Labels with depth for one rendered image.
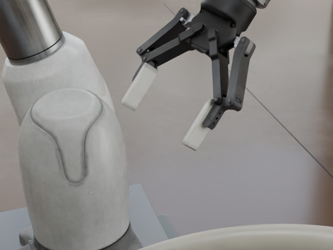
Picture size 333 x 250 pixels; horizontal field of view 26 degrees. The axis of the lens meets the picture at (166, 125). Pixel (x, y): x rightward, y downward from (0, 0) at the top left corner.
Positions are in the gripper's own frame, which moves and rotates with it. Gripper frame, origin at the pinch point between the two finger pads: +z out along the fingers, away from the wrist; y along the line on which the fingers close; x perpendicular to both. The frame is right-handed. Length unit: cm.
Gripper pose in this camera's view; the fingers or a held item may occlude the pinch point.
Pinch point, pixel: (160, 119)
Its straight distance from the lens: 101.9
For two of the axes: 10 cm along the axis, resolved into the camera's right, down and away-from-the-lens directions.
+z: -5.2, 8.5, 0.3
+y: 6.4, 4.1, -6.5
